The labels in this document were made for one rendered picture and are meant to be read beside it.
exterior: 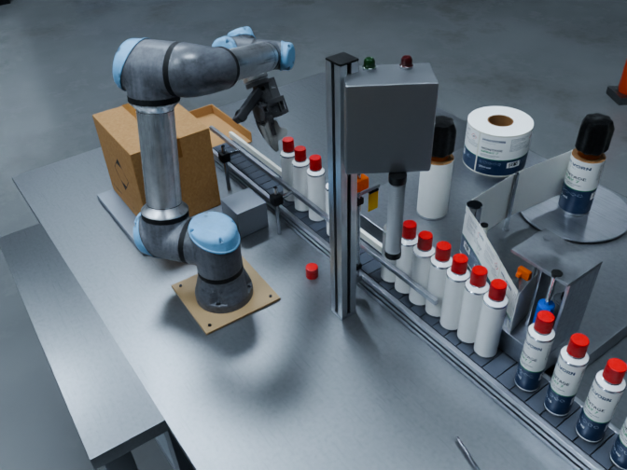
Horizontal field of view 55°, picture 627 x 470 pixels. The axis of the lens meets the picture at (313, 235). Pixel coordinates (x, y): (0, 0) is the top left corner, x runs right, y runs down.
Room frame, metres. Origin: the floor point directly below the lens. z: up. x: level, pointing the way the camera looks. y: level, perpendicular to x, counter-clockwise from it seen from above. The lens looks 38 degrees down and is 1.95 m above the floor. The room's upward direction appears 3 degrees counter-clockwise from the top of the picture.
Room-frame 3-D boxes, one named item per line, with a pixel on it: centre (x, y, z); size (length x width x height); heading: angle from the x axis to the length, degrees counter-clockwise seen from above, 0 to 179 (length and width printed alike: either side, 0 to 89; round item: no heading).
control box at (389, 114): (1.07, -0.15, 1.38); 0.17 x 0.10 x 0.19; 90
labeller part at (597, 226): (1.40, -0.76, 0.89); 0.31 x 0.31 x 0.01
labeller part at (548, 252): (0.91, -0.48, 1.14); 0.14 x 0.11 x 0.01; 35
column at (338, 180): (1.09, -0.07, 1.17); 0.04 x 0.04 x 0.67; 35
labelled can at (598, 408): (0.68, -0.52, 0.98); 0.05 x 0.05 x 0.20
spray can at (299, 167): (1.48, 0.03, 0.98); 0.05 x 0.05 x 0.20
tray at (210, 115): (2.03, 0.40, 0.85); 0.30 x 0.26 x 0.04; 35
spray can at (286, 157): (1.53, 0.06, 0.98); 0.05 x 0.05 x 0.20
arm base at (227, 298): (1.17, 0.24, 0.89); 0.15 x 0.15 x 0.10
